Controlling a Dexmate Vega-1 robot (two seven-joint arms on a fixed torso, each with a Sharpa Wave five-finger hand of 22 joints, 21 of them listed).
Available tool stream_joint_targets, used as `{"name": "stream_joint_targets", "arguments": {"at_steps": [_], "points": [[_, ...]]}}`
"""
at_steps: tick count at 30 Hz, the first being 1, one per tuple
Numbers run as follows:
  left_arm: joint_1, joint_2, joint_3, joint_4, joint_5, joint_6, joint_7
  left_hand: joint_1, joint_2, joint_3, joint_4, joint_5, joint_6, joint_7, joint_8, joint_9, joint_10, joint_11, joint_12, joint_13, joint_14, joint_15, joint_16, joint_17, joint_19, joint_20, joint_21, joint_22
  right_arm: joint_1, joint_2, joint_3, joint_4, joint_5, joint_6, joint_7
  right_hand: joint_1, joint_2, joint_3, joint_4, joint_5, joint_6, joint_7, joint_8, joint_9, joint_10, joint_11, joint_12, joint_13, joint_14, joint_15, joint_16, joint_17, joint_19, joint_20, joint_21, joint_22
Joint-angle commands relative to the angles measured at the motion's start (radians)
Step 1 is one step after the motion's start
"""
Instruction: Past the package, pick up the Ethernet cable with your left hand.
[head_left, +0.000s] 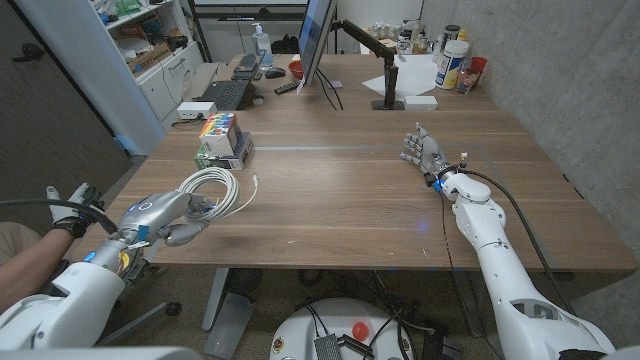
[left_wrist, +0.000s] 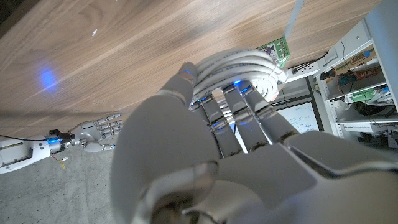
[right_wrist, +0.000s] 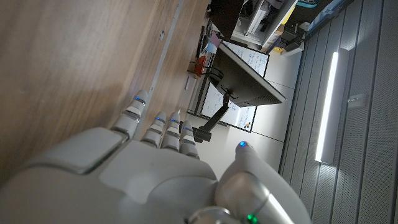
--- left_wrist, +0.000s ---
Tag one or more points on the flat green box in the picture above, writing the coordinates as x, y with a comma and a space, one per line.
276, 51

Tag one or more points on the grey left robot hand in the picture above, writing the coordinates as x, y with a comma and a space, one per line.
248, 186

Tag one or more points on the whiteboard with writing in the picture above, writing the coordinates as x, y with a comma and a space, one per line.
300, 118

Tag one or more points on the cardboard box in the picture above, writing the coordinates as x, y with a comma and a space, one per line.
357, 60

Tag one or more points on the white shelf cabinet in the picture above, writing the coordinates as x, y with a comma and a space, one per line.
357, 77

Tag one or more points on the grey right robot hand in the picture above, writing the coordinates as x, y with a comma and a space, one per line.
93, 133

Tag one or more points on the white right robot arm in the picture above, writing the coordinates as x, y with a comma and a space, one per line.
21, 152

